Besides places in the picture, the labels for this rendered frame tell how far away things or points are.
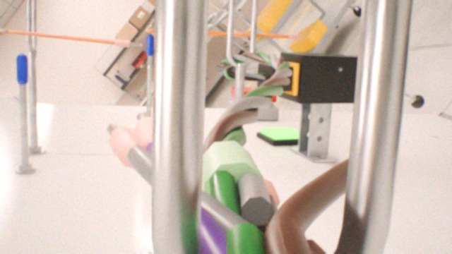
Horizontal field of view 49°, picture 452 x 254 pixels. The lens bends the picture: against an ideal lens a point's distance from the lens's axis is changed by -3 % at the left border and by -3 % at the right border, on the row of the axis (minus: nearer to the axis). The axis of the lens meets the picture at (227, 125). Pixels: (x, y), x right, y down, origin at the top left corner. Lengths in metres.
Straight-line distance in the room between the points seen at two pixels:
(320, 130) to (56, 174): 0.22
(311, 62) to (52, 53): 8.14
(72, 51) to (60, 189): 8.13
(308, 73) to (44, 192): 0.22
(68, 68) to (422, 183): 8.16
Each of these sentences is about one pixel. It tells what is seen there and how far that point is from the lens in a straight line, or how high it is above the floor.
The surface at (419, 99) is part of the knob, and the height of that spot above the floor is 1.02.
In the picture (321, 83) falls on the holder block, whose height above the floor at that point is 1.12.
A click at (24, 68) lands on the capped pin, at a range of 0.38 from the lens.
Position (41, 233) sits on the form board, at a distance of 0.28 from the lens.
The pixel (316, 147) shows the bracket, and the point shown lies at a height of 1.08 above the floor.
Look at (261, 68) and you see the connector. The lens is 0.43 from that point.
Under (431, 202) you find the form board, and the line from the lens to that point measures 0.37.
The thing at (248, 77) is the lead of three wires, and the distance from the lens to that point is 0.41.
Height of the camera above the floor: 1.24
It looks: 12 degrees down
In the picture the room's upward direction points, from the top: 52 degrees counter-clockwise
